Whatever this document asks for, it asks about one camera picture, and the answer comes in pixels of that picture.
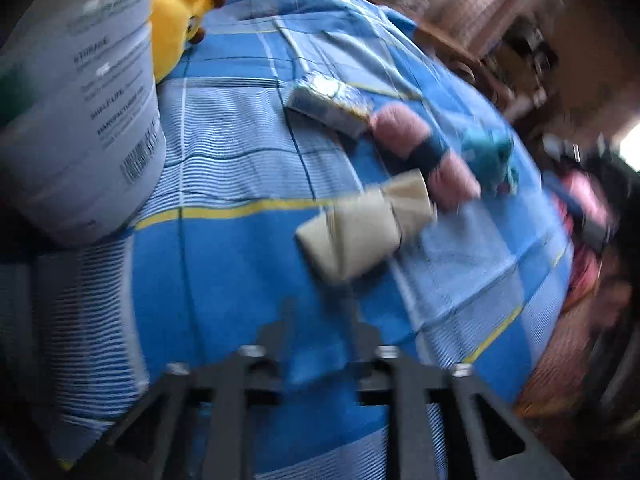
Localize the beige sock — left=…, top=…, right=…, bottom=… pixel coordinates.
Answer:
left=295, top=170, right=436, bottom=281

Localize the pink fluffy sock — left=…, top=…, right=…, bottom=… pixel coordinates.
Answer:
left=370, top=101, right=482, bottom=211

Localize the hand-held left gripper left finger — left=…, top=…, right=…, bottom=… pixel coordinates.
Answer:
left=75, top=299, right=297, bottom=480

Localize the blue plush mouse pink dress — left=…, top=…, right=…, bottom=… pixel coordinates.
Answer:
left=460, top=127, right=521, bottom=196

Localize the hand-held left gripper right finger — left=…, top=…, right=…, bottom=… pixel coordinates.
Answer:
left=349, top=304, right=572, bottom=480

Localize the blue white tissue packet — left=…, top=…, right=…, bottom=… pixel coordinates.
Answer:
left=286, top=71, right=376, bottom=138

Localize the yellow giraffe plush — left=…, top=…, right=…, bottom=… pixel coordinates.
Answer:
left=150, top=0, right=227, bottom=83

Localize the blue checked bedsheet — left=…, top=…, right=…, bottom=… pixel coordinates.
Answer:
left=0, top=0, right=576, bottom=480

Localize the white plastic tub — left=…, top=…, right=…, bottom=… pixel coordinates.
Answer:
left=0, top=0, right=168, bottom=247

